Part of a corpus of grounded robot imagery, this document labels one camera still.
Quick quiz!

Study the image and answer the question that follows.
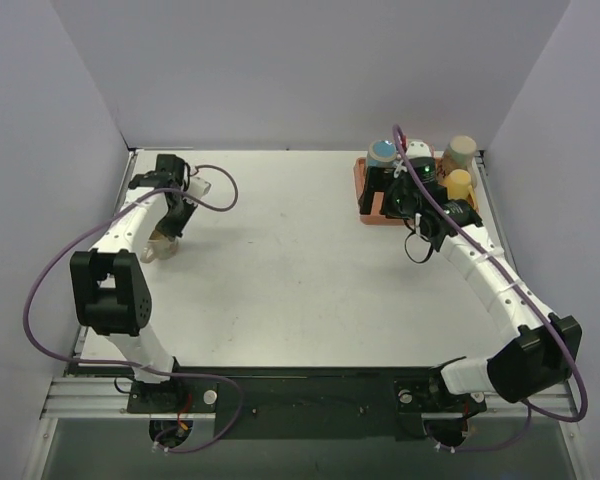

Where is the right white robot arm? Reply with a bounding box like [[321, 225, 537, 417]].
[[353, 157, 582, 409]]

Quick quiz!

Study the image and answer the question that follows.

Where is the cream green mug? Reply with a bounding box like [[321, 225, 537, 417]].
[[440, 135, 477, 176]]

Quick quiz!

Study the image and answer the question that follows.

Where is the aluminium rail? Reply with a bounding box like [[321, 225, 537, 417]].
[[39, 374, 579, 420]]

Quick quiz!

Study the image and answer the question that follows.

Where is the blue-bottom cartoon mug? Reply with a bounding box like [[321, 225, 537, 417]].
[[365, 140, 397, 168]]

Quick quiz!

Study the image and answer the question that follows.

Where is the pink plastic tray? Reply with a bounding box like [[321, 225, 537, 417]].
[[354, 157, 483, 227]]

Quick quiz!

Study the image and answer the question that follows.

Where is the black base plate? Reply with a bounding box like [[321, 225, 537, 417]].
[[127, 367, 486, 444]]

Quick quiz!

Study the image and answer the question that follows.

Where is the cream floral mug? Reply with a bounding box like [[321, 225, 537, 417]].
[[140, 230, 179, 263]]

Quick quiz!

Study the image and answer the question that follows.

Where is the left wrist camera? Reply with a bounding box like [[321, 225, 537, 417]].
[[187, 176, 211, 199]]

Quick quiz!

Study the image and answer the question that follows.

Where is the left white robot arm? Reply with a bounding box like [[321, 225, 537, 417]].
[[70, 154, 197, 412]]

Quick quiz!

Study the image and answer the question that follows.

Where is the yellow mug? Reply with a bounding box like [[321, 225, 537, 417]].
[[443, 169, 476, 202]]

